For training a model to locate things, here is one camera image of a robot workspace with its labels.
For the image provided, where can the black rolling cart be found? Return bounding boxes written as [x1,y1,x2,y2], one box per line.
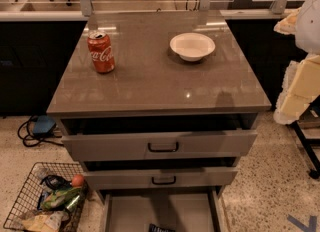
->
[291,97,320,179]

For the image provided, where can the grey drawer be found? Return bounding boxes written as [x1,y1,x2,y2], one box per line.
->
[62,130,257,161]
[99,189,226,232]
[84,167,237,190]

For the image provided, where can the bottom grey drawer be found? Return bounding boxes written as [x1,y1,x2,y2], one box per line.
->
[99,189,226,232]

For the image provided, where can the red coca-cola can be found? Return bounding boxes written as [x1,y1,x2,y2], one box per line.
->
[87,30,115,73]

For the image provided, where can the blue foot pedal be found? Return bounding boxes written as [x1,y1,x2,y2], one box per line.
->
[32,115,56,136]

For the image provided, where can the white bowl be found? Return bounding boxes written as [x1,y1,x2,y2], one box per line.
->
[170,33,216,62]

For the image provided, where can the black floor cable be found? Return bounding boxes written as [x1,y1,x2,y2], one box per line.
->
[17,115,64,148]

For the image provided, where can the green snack bag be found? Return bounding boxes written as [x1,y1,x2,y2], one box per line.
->
[40,187,81,210]

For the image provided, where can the yellow snack bag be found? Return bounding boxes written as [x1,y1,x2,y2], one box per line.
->
[21,211,66,232]

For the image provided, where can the grey drawer cabinet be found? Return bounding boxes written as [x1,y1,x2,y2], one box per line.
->
[46,10,273,232]

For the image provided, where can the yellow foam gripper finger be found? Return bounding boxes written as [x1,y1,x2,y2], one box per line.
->
[274,9,300,35]
[273,54,320,125]

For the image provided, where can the middle grey drawer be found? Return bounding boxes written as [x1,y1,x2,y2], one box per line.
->
[84,167,237,190]

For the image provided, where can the top grey drawer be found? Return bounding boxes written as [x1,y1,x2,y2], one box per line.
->
[62,130,257,161]

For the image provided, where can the black wire basket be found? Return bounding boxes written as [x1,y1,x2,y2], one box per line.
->
[3,162,88,232]

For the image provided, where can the orange ball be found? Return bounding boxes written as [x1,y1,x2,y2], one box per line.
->
[71,174,84,187]

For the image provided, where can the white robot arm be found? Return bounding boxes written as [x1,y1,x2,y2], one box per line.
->
[273,0,320,125]

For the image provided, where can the dark blue rxbar wrapper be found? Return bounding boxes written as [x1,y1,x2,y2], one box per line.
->
[148,224,175,232]

